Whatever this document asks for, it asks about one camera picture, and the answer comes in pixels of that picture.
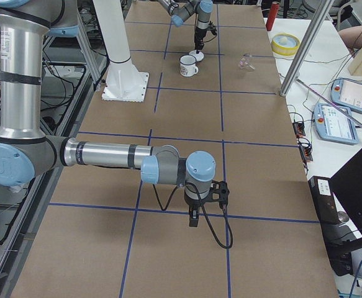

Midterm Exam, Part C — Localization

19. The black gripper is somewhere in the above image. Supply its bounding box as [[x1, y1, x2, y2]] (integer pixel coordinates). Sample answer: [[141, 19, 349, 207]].
[[185, 197, 202, 227], [194, 28, 206, 53]]

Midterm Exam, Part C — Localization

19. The white mug lid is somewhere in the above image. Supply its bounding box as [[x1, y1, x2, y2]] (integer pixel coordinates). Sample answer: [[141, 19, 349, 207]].
[[189, 50, 204, 62]]

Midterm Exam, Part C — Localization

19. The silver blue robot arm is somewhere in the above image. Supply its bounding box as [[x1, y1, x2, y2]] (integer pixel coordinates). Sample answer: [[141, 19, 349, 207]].
[[0, 1, 219, 227], [158, 0, 217, 61]]

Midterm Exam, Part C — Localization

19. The white enamel mug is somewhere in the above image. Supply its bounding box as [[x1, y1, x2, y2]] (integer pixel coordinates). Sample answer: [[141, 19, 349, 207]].
[[179, 55, 199, 77]]

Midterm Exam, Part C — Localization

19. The yellow tape roll with plate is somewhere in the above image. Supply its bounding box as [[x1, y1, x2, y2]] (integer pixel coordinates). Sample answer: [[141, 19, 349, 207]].
[[271, 33, 301, 56]]

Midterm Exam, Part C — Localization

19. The red cardboard tube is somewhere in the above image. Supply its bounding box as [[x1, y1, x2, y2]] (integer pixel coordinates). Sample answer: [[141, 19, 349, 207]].
[[266, 1, 280, 32]]

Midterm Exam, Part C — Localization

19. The brown paper table cover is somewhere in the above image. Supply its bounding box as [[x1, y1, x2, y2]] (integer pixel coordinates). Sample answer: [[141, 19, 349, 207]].
[[12, 2, 337, 297]]

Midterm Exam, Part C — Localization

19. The orange black usb hub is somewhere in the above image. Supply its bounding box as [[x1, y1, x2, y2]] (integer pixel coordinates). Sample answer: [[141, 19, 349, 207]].
[[292, 121, 305, 138], [297, 137, 313, 163]]

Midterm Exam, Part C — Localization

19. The black computer box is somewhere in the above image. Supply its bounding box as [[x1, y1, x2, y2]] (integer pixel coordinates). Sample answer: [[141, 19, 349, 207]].
[[309, 176, 341, 225]]

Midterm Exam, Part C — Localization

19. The near teach pendant tablet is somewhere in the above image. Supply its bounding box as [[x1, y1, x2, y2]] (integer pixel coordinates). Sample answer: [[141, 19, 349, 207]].
[[314, 103, 359, 145]]

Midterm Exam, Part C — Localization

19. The teach pendant tablet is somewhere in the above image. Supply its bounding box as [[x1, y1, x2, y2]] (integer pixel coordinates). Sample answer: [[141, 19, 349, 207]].
[[314, 103, 359, 145], [330, 78, 362, 114]]

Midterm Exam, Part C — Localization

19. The far teach pendant tablet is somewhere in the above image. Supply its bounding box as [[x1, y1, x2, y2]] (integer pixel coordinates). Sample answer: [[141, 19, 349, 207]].
[[330, 78, 362, 114]]

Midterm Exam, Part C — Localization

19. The black monitor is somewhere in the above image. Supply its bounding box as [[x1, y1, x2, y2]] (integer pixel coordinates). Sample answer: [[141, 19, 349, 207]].
[[330, 148, 362, 233]]

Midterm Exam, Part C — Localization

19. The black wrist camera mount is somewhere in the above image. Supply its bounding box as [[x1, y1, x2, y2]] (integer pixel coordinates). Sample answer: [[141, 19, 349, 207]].
[[207, 21, 217, 36], [206, 180, 230, 210]]

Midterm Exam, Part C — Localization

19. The white camera pole with base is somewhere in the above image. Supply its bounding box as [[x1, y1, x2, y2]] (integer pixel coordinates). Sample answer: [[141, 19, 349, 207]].
[[93, 0, 149, 102]]

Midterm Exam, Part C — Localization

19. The aluminium frame post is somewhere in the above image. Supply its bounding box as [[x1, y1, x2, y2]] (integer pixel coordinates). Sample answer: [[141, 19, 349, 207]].
[[279, 0, 333, 97]]

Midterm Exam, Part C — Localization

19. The green handled reacher grabber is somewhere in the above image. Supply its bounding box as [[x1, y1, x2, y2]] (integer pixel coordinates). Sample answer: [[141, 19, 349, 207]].
[[296, 79, 362, 128]]

